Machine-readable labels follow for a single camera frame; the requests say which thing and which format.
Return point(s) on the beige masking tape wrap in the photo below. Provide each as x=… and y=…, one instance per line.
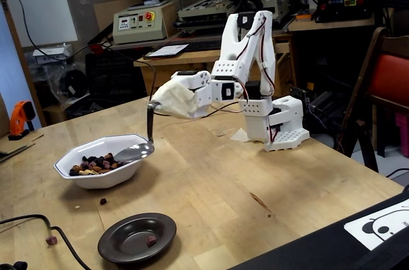
x=174, y=99

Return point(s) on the beige tape sheet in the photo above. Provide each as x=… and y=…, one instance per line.
x=238, y=136

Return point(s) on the white printed paper sheet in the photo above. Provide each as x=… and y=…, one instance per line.
x=167, y=50

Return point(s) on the white octagonal bowl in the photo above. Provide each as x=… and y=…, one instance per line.
x=96, y=182

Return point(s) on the dark dried berry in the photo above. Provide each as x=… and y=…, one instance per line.
x=103, y=201

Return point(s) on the clear plastic bag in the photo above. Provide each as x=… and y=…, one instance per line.
x=64, y=81

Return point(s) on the purple dried fruit cube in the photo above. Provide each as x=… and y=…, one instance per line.
x=151, y=241

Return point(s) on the wooden workbench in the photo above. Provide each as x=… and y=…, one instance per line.
x=159, y=72

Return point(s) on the black keyboard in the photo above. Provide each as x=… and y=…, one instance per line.
x=201, y=46

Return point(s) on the wooden chair red cushion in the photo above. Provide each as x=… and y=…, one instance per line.
x=386, y=75

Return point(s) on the pink plastic bin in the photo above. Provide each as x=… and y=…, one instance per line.
x=402, y=136

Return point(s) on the white panda print paper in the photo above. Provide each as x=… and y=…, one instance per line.
x=396, y=219

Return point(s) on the small black object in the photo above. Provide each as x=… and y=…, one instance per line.
x=19, y=266

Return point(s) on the brown round plate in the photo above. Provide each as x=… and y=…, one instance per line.
x=128, y=244

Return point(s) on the white flat box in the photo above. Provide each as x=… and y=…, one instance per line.
x=52, y=53

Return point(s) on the trail mix pile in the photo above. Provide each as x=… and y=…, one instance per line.
x=92, y=165

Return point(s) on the metal spoon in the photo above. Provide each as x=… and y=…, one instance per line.
x=134, y=153

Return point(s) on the large black box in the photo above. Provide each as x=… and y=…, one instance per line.
x=319, y=251

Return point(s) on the orange flat box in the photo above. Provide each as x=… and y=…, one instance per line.
x=305, y=17

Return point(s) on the beige control box red button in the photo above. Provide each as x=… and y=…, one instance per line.
x=137, y=32

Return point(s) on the black clamp orange tip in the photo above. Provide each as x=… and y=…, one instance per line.
x=319, y=101

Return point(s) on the wooden shelf board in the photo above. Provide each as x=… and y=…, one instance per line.
x=319, y=25

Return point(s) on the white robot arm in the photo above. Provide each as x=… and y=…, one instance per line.
x=289, y=108

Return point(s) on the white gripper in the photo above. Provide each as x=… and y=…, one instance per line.
x=191, y=84

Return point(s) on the pink dried fruit piece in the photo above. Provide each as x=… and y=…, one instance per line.
x=51, y=240

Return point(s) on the brown cardboard sheet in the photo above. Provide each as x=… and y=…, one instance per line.
x=103, y=14

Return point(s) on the white board panel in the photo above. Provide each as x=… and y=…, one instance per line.
x=38, y=2

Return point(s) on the black slotted storage crate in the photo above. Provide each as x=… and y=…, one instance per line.
x=108, y=75

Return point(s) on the orange and black hand tool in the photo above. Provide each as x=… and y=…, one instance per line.
x=19, y=113

